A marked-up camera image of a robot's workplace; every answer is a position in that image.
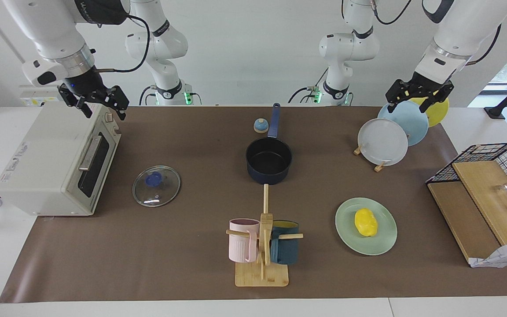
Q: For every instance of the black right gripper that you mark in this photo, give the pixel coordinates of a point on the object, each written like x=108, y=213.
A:
x=88, y=88

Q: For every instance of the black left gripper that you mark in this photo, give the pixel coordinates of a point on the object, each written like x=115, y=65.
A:
x=425, y=83

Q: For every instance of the glass lid with blue knob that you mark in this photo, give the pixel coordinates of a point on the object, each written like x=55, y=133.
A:
x=156, y=187

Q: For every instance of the light blue plate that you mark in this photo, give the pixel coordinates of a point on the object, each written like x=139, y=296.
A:
x=409, y=119

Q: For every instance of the yellow plate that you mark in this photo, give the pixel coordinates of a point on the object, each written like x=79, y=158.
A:
x=438, y=113

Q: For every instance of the grey plate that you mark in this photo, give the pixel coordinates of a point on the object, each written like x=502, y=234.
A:
x=383, y=141

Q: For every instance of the wooden plate rack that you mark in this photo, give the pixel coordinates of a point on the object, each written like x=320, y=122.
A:
x=380, y=167

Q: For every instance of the pale green plate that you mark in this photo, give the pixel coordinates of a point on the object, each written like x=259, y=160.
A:
x=372, y=244

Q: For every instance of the dark blue pot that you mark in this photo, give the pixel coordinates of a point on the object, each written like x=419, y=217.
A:
x=269, y=160

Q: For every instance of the white power strip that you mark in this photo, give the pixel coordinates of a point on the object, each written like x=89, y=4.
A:
x=31, y=97

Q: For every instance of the beige toaster oven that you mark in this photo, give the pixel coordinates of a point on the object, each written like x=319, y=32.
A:
x=46, y=163

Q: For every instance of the brown table mat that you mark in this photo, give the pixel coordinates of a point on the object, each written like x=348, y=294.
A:
x=192, y=145

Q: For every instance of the wooden box with basket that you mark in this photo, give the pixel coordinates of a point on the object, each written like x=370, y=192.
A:
x=504, y=257

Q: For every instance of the pink ribbed mug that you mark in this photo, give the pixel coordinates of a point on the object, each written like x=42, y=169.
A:
x=242, y=242

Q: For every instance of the dark teal mug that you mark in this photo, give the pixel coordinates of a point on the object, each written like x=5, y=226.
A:
x=285, y=251

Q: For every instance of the wooden mug tree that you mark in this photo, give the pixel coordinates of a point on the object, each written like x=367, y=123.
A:
x=262, y=275

